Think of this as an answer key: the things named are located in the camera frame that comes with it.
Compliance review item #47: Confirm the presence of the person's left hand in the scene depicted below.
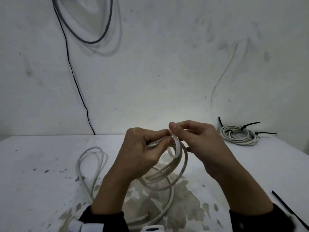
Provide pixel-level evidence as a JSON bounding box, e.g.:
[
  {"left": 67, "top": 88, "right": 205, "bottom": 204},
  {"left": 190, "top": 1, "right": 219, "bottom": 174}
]
[{"left": 116, "top": 127, "right": 175, "bottom": 181}]

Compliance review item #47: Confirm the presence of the person's right hand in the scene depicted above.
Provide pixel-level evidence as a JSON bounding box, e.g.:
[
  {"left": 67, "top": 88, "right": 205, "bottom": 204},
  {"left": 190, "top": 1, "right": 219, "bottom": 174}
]
[{"left": 168, "top": 120, "right": 236, "bottom": 179}]

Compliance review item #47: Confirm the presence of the person's left forearm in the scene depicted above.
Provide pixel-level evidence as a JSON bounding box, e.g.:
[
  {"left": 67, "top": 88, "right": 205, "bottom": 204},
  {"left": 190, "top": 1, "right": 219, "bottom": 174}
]
[{"left": 90, "top": 164, "right": 138, "bottom": 215}]

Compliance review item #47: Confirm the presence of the person's right forearm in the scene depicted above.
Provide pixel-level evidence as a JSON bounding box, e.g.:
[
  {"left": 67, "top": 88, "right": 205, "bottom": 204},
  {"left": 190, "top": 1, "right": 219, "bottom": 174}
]
[{"left": 210, "top": 159, "right": 274, "bottom": 217}]

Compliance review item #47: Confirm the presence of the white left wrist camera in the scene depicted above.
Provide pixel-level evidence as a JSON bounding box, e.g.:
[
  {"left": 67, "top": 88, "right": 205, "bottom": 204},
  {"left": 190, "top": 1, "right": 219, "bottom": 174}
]
[{"left": 141, "top": 224, "right": 164, "bottom": 232}]

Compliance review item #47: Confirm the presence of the black left wrist strap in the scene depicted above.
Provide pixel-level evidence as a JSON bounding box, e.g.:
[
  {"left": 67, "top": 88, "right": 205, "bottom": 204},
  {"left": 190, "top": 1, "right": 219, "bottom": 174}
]
[{"left": 69, "top": 205, "right": 130, "bottom": 232}]

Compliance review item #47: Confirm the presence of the black wrist strap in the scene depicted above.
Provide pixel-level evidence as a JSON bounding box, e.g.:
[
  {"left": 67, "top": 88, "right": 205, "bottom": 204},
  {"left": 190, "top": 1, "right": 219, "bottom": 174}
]
[
  {"left": 229, "top": 203, "right": 296, "bottom": 232},
  {"left": 69, "top": 205, "right": 130, "bottom": 232}
]

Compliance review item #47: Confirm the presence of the black right wrist strap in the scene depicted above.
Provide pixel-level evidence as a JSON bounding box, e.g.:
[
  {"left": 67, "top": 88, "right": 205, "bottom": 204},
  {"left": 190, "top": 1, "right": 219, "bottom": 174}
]
[{"left": 229, "top": 203, "right": 296, "bottom": 232}]

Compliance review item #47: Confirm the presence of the thin black wall wire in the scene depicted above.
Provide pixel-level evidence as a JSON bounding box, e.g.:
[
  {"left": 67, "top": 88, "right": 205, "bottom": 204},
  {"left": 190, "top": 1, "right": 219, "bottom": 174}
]
[{"left": 52, "top": 2, "right": 96, "bottom": 135}]

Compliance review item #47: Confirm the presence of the grey coiled wall cable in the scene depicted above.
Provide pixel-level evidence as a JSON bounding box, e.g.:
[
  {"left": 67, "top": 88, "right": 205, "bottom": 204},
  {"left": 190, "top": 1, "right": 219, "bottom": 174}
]
[{"left": 51, "top": 0, "right": 113, "bottom": 44}]

